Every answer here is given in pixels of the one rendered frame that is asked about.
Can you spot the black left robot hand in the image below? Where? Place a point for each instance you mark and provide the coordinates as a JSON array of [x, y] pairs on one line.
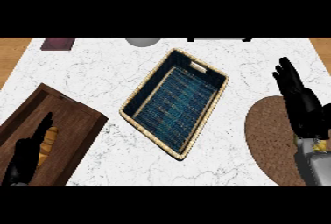
[[26, 154]]

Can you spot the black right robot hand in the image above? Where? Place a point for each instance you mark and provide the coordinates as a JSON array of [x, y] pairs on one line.
[[303, 105]]

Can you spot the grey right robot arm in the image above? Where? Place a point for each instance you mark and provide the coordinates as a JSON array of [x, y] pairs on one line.
[[318, 170]]

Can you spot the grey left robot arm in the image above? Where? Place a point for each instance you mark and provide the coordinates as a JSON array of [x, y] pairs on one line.
[[19, 183]]

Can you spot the brown round woven placemat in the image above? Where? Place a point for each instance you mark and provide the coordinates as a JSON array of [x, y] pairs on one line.
[[269, 137]]

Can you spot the wicker basket with blue lining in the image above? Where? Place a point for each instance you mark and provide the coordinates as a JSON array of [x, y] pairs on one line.
[[176, 102]]

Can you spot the yellow bread loaf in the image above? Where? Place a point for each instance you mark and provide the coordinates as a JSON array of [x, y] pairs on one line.
[[47, 143]]

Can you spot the brown wooden tray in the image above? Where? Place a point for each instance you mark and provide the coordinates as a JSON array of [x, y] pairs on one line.
[[72, 125]]

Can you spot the grey and black appliance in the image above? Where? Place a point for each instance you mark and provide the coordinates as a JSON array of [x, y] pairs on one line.
[[214, 38]]

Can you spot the maroon flat block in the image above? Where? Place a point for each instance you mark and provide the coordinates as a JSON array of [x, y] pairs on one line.
[[58, 43]]

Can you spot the grey round bowl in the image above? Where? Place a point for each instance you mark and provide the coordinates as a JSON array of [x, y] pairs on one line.
[[143, 41]]

